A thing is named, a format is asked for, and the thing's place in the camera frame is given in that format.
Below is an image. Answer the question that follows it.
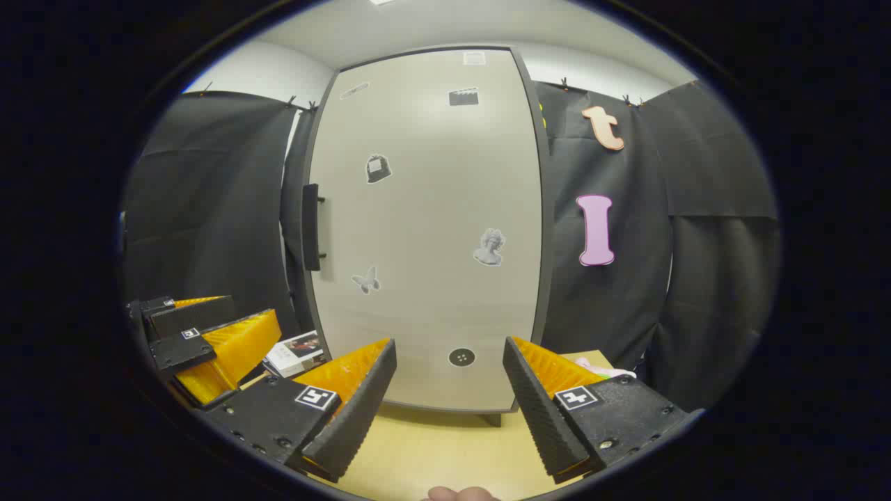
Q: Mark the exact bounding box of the black door handle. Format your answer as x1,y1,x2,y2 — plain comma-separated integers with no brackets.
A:
302,184,326,271

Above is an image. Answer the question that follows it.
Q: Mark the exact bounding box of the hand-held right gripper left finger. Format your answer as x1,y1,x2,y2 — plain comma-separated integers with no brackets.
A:
198,339,397,483

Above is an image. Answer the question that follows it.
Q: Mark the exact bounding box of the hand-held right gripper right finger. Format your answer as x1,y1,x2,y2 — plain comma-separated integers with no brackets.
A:
503,337,690,484

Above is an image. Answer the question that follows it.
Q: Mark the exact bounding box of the grey cabinet door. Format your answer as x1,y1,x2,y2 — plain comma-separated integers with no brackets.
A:
304,47,545,413

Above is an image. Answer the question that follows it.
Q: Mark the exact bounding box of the pink star plush toy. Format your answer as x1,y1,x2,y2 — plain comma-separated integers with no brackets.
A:
574,356,638,381

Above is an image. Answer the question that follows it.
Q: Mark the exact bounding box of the white photo booklet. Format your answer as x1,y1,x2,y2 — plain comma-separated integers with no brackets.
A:
263,331,326,379

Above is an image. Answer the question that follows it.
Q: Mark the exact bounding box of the black backdrop cloth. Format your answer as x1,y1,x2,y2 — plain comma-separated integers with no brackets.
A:
122,80,780,411

